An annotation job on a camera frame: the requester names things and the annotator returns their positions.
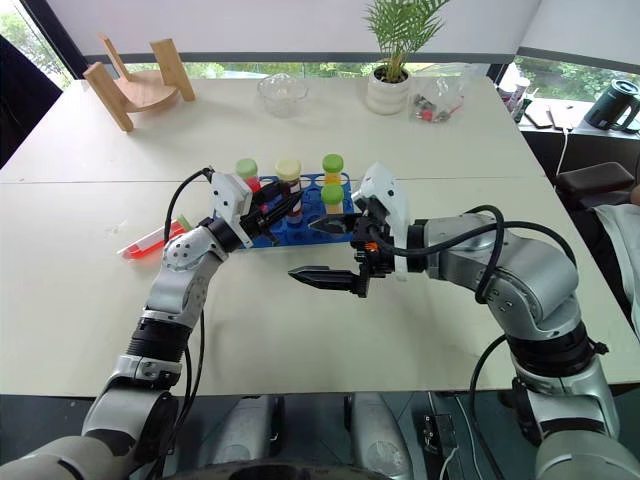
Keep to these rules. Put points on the cream cap dark red tube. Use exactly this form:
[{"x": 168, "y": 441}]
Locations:
[{"x": 288, "y": 170}]

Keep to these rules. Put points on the dark brown chair armrest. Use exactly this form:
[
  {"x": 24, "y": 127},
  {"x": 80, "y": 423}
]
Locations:
[{"x": 595, "y": 182}]

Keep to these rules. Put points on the black panel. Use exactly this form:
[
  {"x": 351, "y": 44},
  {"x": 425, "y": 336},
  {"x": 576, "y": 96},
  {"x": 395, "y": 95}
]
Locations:
[{"x": 22, "y": 100}]

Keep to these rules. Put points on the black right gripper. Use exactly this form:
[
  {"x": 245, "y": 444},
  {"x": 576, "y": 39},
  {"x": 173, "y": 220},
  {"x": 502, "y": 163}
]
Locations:
[{"x": 372, "y": 260}]

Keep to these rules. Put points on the white bottle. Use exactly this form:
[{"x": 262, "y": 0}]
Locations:
[{"x": 515, "y": 95}]

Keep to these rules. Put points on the clear glass bowl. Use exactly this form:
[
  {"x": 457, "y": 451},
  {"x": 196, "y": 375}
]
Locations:
[{"x": 282, "y": 95}]

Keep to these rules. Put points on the clear plastic bag with parts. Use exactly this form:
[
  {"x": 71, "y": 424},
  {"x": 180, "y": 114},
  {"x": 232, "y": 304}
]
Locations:
[{"x": 435, "y": 102}]

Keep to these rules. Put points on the green cap red tube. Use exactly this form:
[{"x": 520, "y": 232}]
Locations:
[
  {"x": 246, "y": 167},
  {"x": 150, "y": 245}
]

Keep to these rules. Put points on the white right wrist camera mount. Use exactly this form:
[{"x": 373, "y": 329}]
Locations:
[{"x": 387, "y": 192}]

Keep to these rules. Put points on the dark green kettle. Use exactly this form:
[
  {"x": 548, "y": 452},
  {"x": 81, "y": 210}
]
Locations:
[{"x": 612, "y": 105}]

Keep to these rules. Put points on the green cap yellow tube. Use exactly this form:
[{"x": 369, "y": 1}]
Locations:
[{"x": 332, "y": 197}]

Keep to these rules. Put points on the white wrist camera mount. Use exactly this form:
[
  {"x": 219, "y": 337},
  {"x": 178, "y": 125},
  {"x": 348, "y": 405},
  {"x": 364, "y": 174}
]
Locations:
[
  {"x": 229, "y": 197},
  {"x": 387, "y": 192}
]

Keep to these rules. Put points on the wooden stand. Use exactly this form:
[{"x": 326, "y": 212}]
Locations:
[{"x": 145, "y": 92}]

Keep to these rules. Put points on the grey rounded shape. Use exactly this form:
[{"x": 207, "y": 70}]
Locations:
[
  {"x": 380, "y": 435},
  {"x": 245, "y": 435}
]

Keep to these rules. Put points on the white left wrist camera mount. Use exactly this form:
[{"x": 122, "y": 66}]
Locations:
[{"x": 229, "y": 197}]

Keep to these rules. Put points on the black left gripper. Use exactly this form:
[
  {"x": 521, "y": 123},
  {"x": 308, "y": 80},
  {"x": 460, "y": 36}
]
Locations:
[{"x": 256, "y": 222}]

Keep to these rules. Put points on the person in white clothing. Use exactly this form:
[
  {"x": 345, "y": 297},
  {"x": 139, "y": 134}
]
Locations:
[{"x": 622, "y": 235}]

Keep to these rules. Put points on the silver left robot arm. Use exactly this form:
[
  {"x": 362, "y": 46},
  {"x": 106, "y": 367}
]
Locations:
[{"x": 172, "y": 280}]

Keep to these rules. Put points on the green cap orange tube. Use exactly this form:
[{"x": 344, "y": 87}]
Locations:
[{"x": 333, "y": 166}]

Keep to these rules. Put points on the blue test tube rack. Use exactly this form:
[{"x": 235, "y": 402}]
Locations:
[{"x": 315, "y": 232}]

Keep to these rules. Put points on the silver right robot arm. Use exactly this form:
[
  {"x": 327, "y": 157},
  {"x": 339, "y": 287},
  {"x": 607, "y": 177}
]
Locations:
[{"x": 530, "y": 280}]

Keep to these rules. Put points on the green palm plant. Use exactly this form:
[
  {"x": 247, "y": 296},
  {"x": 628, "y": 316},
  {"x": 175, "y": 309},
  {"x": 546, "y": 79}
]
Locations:
[{"x": 400, "y": 25}]

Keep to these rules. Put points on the black power strip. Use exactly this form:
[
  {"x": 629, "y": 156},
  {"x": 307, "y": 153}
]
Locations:
[{"x": 439, "y": 434}]

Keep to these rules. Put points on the white ribbed plant pot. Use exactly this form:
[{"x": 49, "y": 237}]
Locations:
[{"x": 387, "y": 97}]

